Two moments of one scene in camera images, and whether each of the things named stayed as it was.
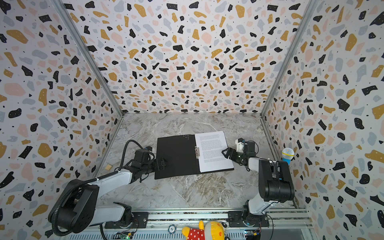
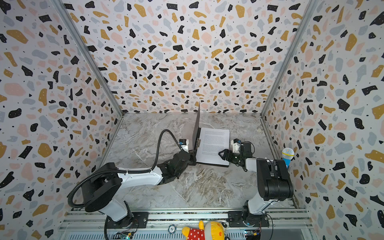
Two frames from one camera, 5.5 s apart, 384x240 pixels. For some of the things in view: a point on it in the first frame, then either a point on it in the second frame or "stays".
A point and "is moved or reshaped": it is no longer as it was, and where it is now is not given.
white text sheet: (208, 147) is moved or reshaped
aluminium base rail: (285, 224) stays
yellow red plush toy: (212, 230) stays
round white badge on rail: (172, 229) stays
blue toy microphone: (287, 154) stays
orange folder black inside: (181, 154) is moved or reshaped
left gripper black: (161, 165) → (192, 161)
